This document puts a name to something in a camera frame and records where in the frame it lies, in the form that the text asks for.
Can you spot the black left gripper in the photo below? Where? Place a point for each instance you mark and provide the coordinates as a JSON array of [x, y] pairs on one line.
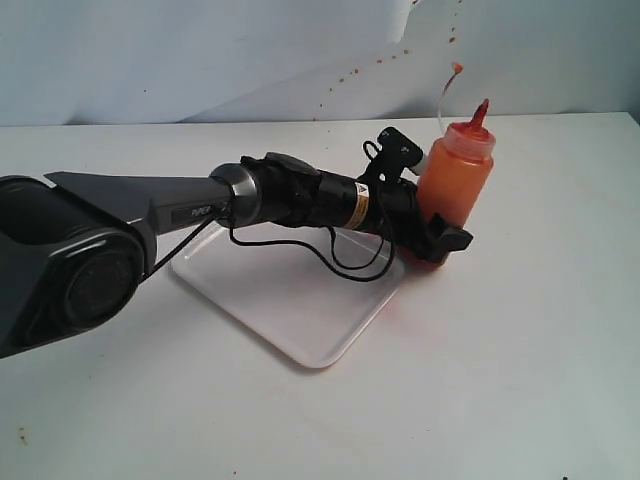
[[393, 212]]

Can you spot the red sauce squeeze bottle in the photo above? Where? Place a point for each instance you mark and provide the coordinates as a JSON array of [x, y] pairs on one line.
[[454, 171]]

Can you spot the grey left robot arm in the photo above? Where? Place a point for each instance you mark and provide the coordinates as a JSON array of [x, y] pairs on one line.
[[75, 247]]

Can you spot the white rectangular tray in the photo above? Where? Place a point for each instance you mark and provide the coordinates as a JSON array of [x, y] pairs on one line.
[[308, 295]]

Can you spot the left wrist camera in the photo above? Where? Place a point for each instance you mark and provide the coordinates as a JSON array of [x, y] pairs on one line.
[[390, 155]]

